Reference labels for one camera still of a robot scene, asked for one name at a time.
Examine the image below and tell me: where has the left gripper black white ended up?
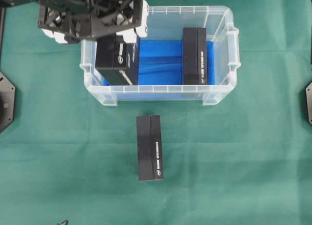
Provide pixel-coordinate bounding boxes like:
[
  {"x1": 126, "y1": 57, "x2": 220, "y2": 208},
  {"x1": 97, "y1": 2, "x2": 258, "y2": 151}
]
[{"x1": 38, "y1": 0, "x2": 149, "y2": 44}]

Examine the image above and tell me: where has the black camera box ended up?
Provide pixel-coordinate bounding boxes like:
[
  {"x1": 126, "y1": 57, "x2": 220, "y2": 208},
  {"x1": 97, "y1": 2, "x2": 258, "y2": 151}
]
[
  {"x1": 95, "y1": 35, "x2": 140, "y2": 86},
  {"x1": 182, "y1": 27, "x2": 208, "y2": 85},
  {"x1": 136, "y1": 115, "x2": 164, "y2": 181}
]

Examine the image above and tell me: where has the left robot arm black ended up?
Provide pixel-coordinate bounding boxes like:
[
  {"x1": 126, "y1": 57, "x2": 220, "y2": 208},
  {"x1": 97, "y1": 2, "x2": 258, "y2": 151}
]
[{"x1": 0, "y1": 0, "x2": 149, "y2": 44}]

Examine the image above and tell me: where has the blue liner in case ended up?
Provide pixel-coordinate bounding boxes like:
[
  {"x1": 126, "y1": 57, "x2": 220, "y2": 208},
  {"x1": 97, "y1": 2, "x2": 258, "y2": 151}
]
[{"x1": 137, "y1": 40, "x2": 215, "y2": 85}]

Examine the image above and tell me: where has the clear plastic storage case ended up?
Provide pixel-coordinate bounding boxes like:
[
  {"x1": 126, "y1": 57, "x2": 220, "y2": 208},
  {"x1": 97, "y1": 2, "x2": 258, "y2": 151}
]
[{"x1": 80, "y1": 6, "x2": 241, "y2": 106}]

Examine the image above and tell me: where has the green table cloth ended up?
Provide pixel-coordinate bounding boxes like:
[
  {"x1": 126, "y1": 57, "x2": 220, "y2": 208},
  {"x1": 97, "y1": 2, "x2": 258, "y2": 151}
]
[{"x1": 0, "y1": 0, "x2": 312, "y2": 225}]

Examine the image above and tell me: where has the small black object bottom edge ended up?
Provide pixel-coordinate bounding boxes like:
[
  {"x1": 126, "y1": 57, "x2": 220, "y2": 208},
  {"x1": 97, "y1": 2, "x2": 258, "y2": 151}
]
[{"x1": 57, "y1": 220, "x2": 69, "y2": 225}]

